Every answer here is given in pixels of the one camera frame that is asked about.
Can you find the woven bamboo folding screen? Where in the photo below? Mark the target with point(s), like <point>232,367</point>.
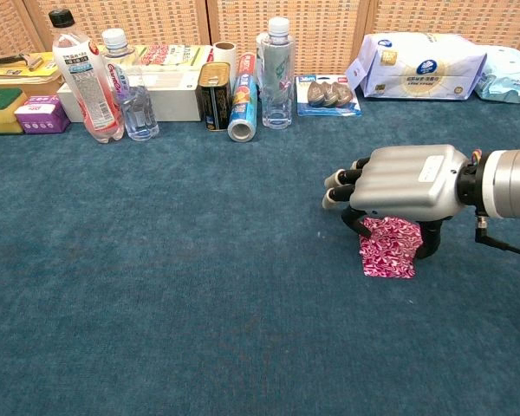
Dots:
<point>320,34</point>

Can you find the pink patterned card bottom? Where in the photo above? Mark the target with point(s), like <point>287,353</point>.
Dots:
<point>390,271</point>

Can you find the clear water bottle pink label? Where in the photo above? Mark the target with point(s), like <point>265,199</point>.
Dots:
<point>138,117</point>

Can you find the long white carton box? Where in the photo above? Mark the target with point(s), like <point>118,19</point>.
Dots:
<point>173,99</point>

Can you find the blue plastic wrap roll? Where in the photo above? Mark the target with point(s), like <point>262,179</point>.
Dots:
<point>242,108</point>

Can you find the razor in yellow beige package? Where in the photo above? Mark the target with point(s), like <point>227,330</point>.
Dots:
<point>21,69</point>

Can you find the pink patterned card top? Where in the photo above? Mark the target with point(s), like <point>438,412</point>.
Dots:
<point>390,238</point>

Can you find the small purple box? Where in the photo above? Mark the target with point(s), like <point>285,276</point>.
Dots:
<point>41,119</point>

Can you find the light blue wet wipes pack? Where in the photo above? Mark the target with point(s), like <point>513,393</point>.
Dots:
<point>511,78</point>

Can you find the tall clear bottle white cap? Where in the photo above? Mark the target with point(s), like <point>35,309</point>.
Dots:
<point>277,78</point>

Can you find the pink patterned card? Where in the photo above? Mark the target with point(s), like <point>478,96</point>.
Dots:
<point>390,238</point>
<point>390,271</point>

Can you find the yellow green sponge multipack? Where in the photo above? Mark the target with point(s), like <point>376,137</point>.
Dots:
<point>169,55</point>

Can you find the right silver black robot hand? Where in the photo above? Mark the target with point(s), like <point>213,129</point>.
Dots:
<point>403,182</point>

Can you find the white paper cup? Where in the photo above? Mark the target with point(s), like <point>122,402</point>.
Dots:
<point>224,58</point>

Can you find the white tissue pack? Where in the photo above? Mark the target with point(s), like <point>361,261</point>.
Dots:
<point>420,69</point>

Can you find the green yellow scrub sponge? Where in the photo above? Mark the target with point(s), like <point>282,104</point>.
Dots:
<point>2,115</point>

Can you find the black gold tin can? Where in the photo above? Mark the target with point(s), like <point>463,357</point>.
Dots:
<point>214,99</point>

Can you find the teal carpet table cover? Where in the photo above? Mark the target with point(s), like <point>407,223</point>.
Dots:
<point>156,260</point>

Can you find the pink drink bottle black cap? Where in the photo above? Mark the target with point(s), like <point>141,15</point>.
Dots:
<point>91,95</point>

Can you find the blue blister pack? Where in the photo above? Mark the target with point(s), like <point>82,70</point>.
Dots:
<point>329,95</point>

